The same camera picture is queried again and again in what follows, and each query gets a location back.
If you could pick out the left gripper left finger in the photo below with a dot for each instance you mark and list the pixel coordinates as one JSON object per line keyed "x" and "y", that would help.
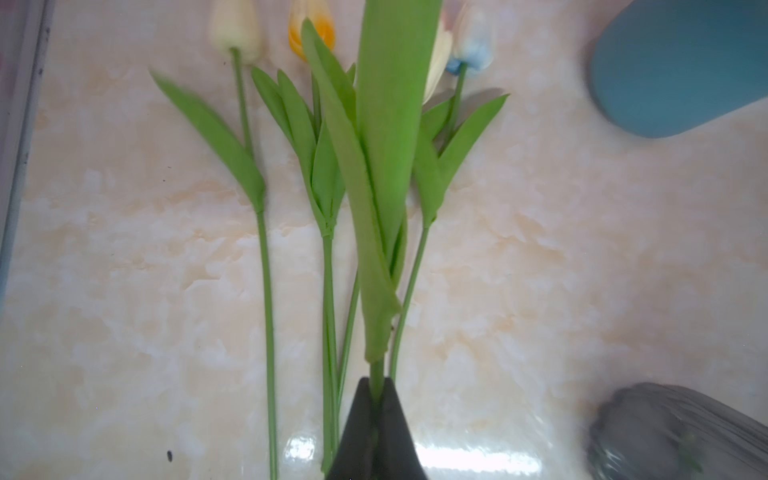
{"x": 355, "y": 455}

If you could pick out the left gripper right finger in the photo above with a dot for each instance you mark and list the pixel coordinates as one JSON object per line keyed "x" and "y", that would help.
{"x": 397, "y": 458}

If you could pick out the red glass vase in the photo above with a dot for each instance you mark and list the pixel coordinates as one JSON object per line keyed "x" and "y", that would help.
{"x": 657, "y": 431}

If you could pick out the white tulip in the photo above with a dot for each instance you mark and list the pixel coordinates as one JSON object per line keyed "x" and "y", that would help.
{"x": 234, "y": 31}

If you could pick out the teal ceramic vase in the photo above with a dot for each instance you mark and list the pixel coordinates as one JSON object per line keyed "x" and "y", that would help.
{"x": 661, "y": 68}

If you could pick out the yellow tulip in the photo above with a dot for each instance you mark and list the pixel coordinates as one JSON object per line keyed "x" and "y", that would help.
{"x": 303, "y": 126}

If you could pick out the light blue tulip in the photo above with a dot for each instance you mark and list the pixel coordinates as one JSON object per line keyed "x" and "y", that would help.
{"x": 465, "y": 45}

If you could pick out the cream pink tulip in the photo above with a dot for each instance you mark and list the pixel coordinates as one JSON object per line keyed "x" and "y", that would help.
{"x": 432, "y": 150}

